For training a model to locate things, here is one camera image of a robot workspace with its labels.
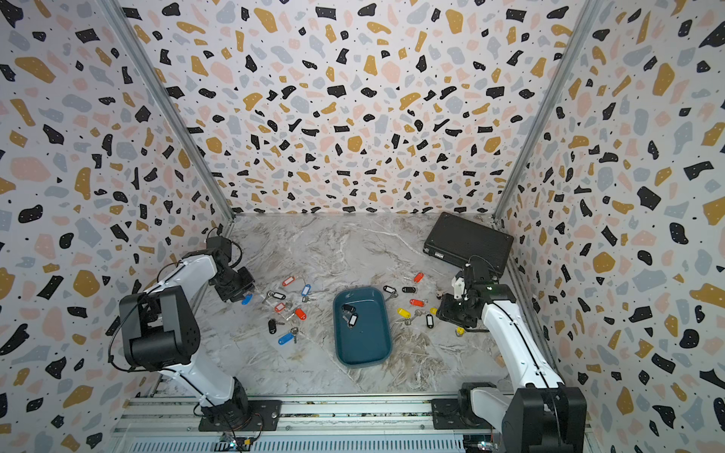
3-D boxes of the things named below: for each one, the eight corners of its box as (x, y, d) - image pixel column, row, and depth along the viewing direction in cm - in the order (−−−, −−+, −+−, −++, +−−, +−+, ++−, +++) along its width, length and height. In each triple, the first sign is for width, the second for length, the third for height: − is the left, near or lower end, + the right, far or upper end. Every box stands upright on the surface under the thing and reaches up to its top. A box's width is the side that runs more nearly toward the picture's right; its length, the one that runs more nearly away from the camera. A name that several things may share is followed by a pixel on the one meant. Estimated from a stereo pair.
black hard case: (421, 252, 111) (422, 244, 107) (441, 218, 123) (443, 210, 120) (496, 283, 102) (501, 276, 98) (510, 244, 114) (514, 235, 110)
